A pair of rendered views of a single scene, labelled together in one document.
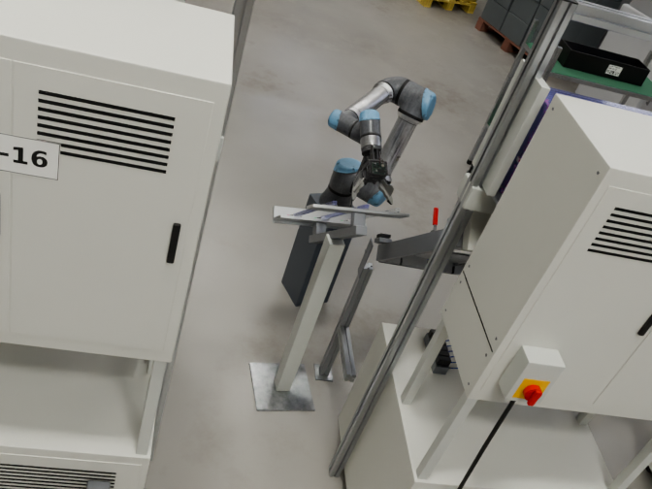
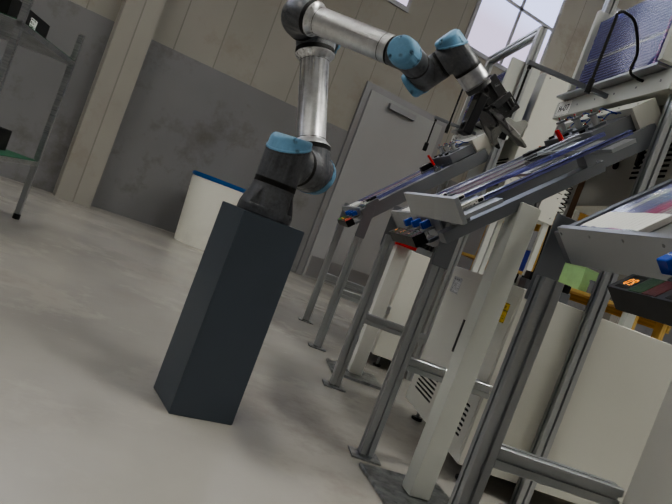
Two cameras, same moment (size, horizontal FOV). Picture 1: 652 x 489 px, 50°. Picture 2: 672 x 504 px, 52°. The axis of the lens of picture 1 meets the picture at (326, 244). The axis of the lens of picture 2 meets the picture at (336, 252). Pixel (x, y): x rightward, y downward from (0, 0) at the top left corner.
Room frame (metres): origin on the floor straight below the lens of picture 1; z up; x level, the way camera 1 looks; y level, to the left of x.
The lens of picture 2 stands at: (2.17, 1.80, 0.59)
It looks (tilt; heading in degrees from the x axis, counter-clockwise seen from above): 2 degrees down; 279
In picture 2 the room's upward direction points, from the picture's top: 21 degrees clockwise
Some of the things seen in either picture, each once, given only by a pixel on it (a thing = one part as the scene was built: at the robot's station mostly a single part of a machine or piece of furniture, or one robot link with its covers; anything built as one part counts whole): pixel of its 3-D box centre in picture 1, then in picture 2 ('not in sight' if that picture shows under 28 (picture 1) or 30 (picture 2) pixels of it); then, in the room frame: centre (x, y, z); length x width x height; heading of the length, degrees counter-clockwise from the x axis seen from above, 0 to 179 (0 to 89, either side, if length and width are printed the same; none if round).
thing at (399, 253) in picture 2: not in sight; (383, 294); (2.37, -1.26, 0.39); 0.24 x 0.24 x 0.78; 17
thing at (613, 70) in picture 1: (602, 62); (12, 15); (4.58, -1.26, 1.01); 0.57 x 0.17 x 0.11; 107
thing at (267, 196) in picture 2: (338, 195); (269, 198); (2.66, 0.02, 0.60); 0.15 x 0.15 x 0.10
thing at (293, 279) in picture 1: (318, 250); (227, 311); (2.66, 0.02, 0.27); 0.18 x 0.18 x 0.55; 38
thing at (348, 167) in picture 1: (347, 175); (286, 158); (2.66, 0.02, 0.72); 0.13 x 0.12 x 0.14; 71
